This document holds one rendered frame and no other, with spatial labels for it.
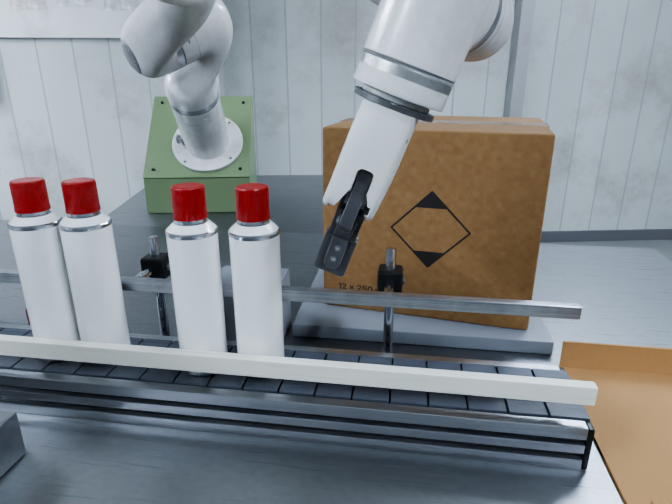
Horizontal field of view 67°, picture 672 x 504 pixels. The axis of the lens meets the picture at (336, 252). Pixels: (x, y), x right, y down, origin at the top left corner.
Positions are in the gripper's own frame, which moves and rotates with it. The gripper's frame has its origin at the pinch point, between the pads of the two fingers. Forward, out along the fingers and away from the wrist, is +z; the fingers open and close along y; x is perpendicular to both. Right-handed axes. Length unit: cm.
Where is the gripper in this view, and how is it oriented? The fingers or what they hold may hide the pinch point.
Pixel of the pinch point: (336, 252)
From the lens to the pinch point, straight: 50.3
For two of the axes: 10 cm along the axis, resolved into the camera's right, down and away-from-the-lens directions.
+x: 9.3, 3.7, -0.1
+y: -1.4, 3.3, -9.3
